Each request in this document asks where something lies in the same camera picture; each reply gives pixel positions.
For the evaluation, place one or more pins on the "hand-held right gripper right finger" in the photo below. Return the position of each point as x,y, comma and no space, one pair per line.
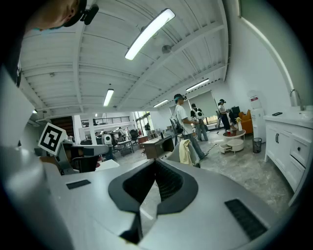
183,191

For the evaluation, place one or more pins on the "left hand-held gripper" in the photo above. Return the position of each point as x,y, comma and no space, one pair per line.
52,139

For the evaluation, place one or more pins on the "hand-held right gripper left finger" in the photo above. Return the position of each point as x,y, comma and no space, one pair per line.
122,195

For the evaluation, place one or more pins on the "grey chair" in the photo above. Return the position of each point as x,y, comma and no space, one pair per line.
172,156

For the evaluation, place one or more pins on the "pale yellow clothes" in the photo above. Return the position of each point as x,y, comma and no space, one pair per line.
186,152

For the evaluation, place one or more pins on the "dark brown wooden desk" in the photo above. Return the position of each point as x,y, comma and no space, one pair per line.
156,146

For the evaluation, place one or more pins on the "long ceiling light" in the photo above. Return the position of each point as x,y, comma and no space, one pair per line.
197,84
108,97
160,103
149,34

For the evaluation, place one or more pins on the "round white coffee table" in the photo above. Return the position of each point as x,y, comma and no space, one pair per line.
233,142

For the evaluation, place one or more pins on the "white vase with yellow flowers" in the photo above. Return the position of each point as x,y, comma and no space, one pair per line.
239,125

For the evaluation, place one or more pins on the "black mesh waste bin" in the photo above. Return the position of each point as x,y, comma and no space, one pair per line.
257,145

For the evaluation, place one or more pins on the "orange armchair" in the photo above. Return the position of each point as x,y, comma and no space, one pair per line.
247,122

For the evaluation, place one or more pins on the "white water dispenser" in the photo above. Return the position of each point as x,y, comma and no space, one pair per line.
258,117

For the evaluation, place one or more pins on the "white cabinet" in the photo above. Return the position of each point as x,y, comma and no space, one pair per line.
286,144

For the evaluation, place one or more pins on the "person's black printed t-shirt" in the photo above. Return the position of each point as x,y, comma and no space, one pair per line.
13,63

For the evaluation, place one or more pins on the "black phone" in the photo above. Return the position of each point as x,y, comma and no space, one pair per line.
277,113

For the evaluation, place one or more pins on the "chrome faucet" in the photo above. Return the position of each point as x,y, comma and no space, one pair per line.
298,97

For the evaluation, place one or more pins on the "person's head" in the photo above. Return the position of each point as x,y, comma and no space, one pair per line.
51,12

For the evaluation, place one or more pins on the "black head-worn camera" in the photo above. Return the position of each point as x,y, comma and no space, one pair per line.
89,13

